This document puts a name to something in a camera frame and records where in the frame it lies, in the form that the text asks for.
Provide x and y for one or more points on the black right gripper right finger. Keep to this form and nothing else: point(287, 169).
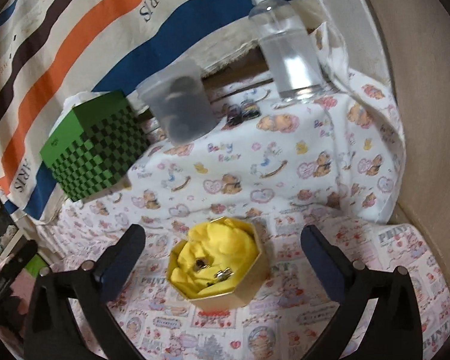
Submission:
point(394, 331)

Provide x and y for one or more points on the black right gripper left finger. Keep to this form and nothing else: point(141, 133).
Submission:
point(52, 331)

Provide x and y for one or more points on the gold hexagonal jewelry box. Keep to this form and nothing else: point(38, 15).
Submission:
point(244, 292)

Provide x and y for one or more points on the print pattern cloth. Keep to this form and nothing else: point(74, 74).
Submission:
point(290, 310)

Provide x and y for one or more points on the yellow cloth lining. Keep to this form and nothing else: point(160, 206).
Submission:
point(211, 247)

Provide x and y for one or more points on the baby bear print cloth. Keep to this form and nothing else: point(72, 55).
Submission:
point(345, 150)

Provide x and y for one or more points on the green black checkered box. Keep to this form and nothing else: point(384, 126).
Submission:
point(93, 143)

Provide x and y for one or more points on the translucent plastic cup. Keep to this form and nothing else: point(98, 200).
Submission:
point(177, 99)

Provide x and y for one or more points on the clear spray bottle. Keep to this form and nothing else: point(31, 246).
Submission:
point(288, 50)

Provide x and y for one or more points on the striped Paris towel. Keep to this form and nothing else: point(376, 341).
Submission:
point(53, 49)

